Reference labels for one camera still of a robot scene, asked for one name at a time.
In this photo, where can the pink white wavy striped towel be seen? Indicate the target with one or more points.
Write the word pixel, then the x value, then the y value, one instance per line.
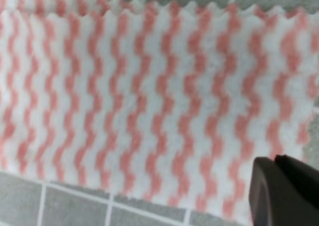
pixel 165 103

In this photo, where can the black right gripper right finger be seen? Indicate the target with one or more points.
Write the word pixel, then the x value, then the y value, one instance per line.
pixel 303 177

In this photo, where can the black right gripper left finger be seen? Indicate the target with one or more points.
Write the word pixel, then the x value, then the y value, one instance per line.
pixel 274 201

